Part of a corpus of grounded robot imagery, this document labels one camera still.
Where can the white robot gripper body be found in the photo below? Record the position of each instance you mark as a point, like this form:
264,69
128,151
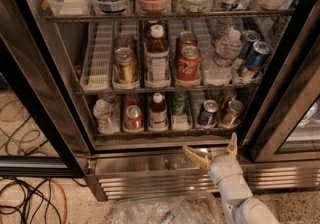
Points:
224,168

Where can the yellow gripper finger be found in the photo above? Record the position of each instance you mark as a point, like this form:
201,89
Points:
202,160
232,148

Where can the blue pepsi can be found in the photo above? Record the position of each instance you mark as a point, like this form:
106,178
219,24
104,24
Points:
207,113

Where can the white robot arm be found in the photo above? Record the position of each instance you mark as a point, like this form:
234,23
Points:
239,204

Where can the gold can bottom front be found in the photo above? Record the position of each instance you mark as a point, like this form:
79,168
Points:
231,112

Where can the gold can bottom rear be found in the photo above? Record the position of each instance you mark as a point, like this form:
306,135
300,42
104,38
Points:
226,95

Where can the green can bottom shelf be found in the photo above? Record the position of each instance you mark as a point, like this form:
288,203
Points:
180,103

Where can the tea bottle bottom shelf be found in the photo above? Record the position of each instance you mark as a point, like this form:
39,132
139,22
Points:
158,113

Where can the red can bottom front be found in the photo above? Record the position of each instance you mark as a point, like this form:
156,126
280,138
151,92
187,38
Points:
133,118

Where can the blue red bull can front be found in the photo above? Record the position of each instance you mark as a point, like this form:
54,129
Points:
255,60

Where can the blue red bull can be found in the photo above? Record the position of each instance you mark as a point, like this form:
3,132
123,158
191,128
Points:
255,60
248,38

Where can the coca cola can middle front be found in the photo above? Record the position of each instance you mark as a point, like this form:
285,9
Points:
188,62

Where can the red can bottom rear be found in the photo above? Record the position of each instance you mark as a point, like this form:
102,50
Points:
132,99

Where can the water bottle bottom shelf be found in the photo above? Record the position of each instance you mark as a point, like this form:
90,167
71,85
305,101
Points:
107,119

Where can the blue red bull can rear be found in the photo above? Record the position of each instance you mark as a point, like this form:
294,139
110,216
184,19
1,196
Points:
248,38

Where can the gold can middle front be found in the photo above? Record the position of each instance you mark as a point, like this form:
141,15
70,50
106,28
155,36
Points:
125,65

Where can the coca cola can middle rear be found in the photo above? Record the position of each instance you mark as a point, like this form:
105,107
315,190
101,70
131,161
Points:
185,38

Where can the empty white tray middle shelf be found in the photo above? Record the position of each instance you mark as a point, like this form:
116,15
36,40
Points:
96,69

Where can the gold can middle rear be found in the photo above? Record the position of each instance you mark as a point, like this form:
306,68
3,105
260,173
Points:
125,40

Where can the open fridge glass door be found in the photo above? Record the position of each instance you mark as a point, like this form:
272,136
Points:
41,62

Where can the clear plastic bin of bottles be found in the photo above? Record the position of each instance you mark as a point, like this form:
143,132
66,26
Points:
194,208

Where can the water bottle middle front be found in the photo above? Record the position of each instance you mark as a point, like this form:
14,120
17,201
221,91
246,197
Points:
226,51

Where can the tea bottle middle front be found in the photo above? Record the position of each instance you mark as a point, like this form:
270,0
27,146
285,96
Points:
157,52

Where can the water bottle middle rear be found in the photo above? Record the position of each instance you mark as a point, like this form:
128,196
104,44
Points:
220,28

